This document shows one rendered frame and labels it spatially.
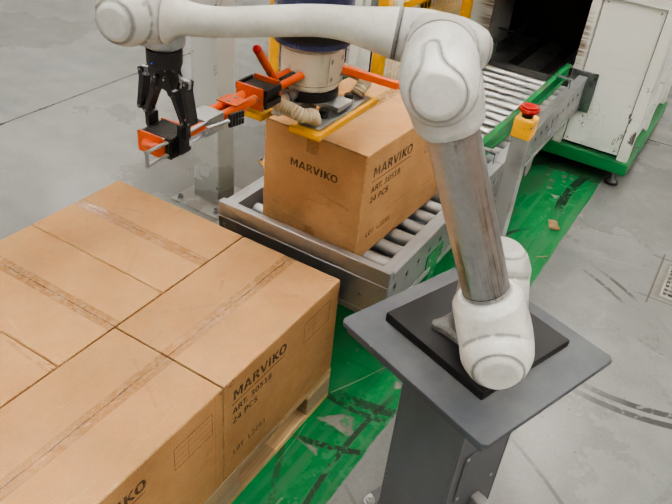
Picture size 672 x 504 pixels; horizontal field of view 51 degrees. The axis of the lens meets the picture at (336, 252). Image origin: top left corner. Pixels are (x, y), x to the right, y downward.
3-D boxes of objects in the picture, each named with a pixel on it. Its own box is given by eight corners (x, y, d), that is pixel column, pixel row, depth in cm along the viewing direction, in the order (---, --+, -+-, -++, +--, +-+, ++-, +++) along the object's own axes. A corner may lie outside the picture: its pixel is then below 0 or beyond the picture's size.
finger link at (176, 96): (172, 72, 151) (177, 71, 150) (191, 123, 155) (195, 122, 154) (159, 77, 148) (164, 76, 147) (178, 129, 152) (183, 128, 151)
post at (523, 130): (464, 329, 300) (521, 110, 242) (479, 336, 297) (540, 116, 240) (458, 338, 295) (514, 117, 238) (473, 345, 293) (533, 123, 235)
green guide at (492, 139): (562, 77, 401) (567, 61, 396) (580, 82, 397) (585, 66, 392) (445, 185, 286) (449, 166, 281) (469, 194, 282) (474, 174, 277)
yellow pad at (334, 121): (349, 94, 219) (351, 79, 216) (378, 103, 215) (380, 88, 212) (288, 132, 194) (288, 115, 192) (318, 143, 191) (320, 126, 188)
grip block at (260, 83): (252, 92, 189) (253, 71, 186) (283, 102, 186) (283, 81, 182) (233, 102, 183) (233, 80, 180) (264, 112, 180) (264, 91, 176)
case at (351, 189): (352, 161, 298) (363, 69, 275) (436, 194, 281) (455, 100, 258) (262, 218, 256) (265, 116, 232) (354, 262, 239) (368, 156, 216)
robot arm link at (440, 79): (534, 333, 165) (544, 402, 147) (465, 341, 170) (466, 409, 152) (477, 6, 126) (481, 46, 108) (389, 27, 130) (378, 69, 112)
